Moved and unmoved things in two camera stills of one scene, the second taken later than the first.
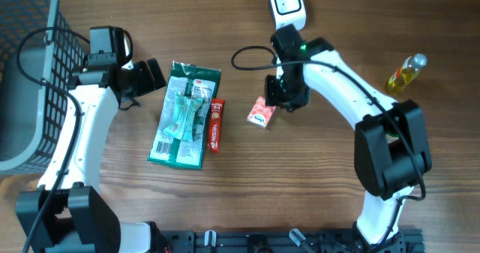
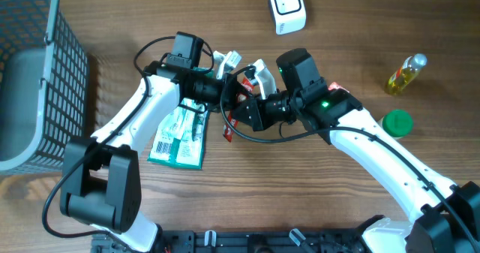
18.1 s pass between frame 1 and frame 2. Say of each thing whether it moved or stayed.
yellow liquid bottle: stayed
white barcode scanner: stayed
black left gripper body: moved
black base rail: stayed
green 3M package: stayed
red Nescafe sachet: moved
